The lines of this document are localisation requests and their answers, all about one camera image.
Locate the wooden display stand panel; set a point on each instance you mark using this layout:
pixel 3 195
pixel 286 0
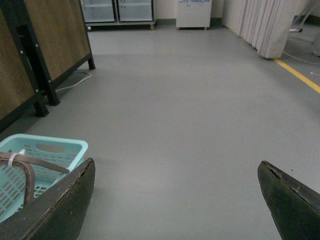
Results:
pixel 51 39

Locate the white zip tie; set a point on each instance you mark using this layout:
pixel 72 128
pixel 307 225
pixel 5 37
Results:
pixel 13 155

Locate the white curtain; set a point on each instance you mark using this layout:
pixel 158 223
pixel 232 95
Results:
pixel 265 24

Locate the white chest freezer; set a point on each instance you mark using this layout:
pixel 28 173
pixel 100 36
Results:
pixel 193 14

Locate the light blue plastic basket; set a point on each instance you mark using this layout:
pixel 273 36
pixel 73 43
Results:
pixel 65 153

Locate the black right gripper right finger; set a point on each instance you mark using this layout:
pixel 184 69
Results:
pixel 294 207

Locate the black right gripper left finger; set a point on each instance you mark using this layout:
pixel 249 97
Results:
pixel 58 213

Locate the glass door refrigerator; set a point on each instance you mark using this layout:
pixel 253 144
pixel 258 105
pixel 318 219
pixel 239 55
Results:
pixel 101 13

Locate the brown basket handle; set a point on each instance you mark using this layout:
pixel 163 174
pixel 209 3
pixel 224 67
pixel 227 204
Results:
pixel 24 163

